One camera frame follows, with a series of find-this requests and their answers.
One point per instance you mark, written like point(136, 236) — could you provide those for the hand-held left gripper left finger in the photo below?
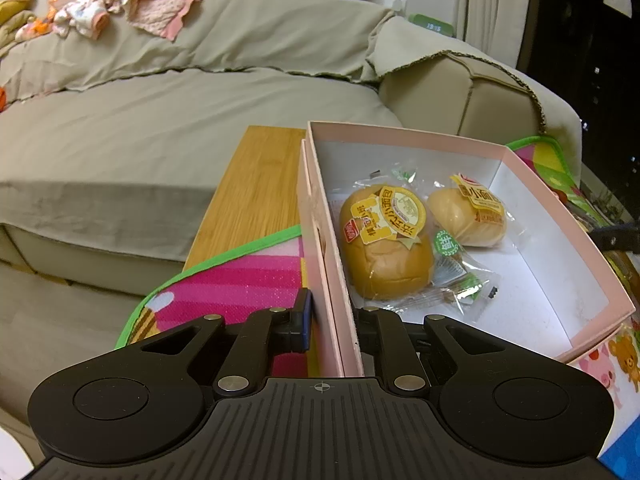
point(302, 321)

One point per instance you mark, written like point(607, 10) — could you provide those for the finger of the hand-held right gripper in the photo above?
point(617, 238)

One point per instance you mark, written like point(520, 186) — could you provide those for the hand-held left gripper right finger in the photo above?
point(367, 331)

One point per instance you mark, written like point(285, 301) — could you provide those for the pink cardboard box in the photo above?
point(525, 270)

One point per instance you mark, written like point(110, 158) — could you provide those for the large golden bun packet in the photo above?
point(385, 260)

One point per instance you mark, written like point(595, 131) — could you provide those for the colourful cartoon play mat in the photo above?
point(225, 290)

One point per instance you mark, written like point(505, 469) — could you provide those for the green label snack packet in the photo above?
point(462, 280)

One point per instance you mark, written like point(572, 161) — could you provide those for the small pale bun packet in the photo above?
point(470, 220)

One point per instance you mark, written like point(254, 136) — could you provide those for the beige sofa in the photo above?
point(500, 97)

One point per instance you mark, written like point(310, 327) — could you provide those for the beige sofa cover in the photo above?
point(150, 135)

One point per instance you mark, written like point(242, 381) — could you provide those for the cream curtain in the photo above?
point(487, 10)

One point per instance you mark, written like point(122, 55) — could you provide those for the green digital clock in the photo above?
point(431, 25)

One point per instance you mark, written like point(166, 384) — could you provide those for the beige fringed armrest throw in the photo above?
point(400, 45)

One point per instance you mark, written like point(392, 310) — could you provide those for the white patterned baby garment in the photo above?
point(82, 15)

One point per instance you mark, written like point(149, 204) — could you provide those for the yellow cloth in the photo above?
point(12, 17)

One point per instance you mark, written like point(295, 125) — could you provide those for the white wall socket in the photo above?
point(396, 4)

